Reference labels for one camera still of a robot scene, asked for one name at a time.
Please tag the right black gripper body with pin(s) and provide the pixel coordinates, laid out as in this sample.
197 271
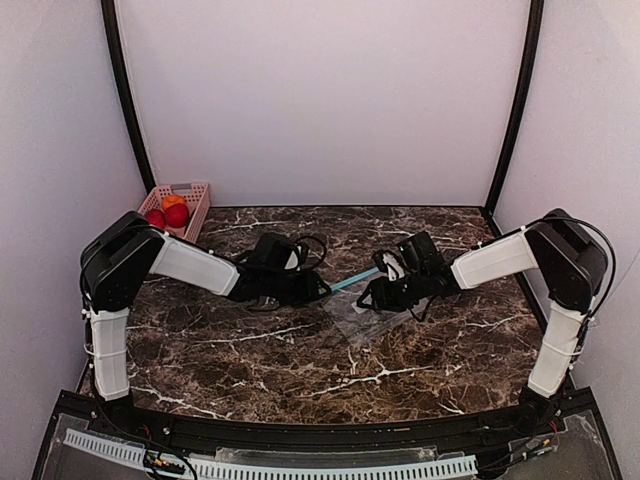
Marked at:
378 295

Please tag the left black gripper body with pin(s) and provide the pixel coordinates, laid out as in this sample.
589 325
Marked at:
310 288

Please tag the clear zip top bag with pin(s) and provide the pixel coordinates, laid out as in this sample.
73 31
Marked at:
359 326

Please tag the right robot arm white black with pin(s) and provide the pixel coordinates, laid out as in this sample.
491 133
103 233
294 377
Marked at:
576 260

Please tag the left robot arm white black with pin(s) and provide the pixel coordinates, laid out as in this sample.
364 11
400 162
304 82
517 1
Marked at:
115 266

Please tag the pink plastic basket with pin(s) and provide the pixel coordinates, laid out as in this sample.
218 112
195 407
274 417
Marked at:
197 196

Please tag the red apple right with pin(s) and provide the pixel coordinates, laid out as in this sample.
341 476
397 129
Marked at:
177 216

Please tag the red apple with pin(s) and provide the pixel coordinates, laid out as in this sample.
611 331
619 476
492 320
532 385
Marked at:
156 218
177 216

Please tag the orange tangerine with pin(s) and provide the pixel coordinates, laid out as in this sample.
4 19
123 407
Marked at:
171 200

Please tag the red apple left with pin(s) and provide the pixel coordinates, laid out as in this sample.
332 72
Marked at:
156 218

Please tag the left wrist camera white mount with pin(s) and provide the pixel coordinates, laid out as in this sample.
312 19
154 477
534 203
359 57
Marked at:
279 254

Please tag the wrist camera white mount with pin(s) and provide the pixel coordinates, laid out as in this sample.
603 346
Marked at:
279 254
416 254

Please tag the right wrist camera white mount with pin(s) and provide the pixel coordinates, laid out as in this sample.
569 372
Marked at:
416 254

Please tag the black front rail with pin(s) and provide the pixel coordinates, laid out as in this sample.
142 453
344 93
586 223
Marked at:
471 433

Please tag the white slotted cable duct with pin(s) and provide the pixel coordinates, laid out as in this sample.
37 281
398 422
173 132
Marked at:
229 463

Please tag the right black frame post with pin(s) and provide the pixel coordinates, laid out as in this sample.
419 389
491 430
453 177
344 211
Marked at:
525 74

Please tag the black frame post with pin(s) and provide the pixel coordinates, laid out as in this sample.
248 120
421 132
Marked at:
525 74
124 91

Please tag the left black frame post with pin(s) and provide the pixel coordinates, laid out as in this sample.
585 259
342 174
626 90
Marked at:
124 91

